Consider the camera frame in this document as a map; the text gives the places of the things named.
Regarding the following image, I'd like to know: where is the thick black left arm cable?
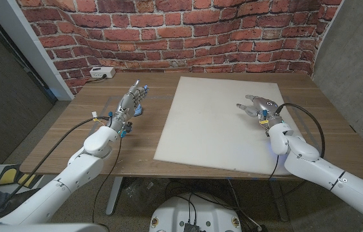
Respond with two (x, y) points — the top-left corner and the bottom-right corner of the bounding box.
(0, 116), (111, 224)

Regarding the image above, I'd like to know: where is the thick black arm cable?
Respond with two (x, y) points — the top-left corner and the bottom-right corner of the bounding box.
(0, 116), (111, 224)
(276, 102), (326, 159)

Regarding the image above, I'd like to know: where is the red brick printed backdrop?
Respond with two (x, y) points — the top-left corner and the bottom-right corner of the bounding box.
(15, 0), (343, 95)

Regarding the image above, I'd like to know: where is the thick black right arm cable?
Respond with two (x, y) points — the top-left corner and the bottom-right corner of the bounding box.
(276, 102), (326, 159)

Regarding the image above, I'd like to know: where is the clear plastic bag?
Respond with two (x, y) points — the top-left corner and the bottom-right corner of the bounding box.
(122, 178), (167, 214)

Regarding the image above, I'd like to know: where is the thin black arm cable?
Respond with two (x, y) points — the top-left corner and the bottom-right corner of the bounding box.
(91, 136), (123, 224)
(267, 154), (281, 181)

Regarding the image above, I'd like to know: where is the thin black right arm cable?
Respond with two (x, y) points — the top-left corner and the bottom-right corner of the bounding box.
(267, 154), (281, 181)

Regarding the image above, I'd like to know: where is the grey table leg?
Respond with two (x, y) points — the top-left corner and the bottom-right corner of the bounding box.
(268, 180), (290, 222)

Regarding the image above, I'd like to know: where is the person's black shoe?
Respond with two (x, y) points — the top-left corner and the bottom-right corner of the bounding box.
(0, 188), (41, 218)

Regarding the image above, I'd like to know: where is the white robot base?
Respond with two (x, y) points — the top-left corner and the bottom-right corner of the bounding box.
(149, 192), (243, 232)

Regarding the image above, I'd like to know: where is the black power strip cable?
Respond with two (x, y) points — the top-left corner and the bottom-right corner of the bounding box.
(86, 74), (107, 84)

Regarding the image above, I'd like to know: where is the white robot torso edge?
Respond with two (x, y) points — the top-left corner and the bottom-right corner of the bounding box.
(0, 223), (106, 232)

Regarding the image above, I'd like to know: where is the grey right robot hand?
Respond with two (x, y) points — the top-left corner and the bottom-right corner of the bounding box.
(236, 94), (284, 129)

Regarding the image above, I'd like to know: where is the yellow black foot pedal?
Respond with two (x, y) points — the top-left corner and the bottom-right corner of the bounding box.
(0, 164), (42, 189)

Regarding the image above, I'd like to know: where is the white power strip box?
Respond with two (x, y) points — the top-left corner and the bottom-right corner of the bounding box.
(89, 66), (116, 79)

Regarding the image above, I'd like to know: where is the white table leg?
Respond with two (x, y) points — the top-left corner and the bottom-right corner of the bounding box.
(106, 176), (124, 216)

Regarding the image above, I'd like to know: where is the white memory foam sheet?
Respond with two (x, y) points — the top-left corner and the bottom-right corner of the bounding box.
(153, 76), (299, 177)

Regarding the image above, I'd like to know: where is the black floor cable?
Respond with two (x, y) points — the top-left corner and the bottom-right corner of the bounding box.
(165, 180), (245, 224)

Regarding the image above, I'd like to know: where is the white door frame post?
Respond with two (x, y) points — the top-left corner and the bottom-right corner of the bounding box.
(0, 0), (75, 101)

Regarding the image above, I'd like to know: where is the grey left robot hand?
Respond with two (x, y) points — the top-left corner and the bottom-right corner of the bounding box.
(108, 79), (151, 139)

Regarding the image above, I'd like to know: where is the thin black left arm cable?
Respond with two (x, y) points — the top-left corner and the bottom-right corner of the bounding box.
(91, 136), (123, 224)

